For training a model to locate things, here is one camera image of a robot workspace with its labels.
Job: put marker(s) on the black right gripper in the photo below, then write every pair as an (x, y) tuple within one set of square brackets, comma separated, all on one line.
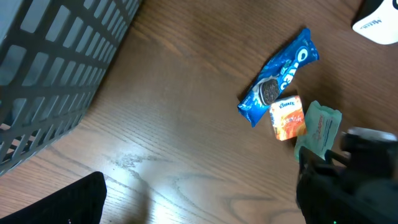
[(371, 155)]

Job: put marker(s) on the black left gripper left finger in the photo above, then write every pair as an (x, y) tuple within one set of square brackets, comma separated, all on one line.
[(80, 202)]

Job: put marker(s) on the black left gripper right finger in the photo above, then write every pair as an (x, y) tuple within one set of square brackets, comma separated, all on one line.
[(322, 200)]

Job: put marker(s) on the green wet tissue pack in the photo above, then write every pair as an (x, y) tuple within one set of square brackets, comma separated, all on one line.
[(322, 125)]

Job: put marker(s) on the orange tissue pack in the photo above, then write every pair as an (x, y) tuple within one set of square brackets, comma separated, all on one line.
[(287, 116)]

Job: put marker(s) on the blue oreo cookie pack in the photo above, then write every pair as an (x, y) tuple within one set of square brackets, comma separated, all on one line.
[(276, 75)]

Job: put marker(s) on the grey plastic mesh basket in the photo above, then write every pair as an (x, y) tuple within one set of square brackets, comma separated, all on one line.
[(54, 55)]

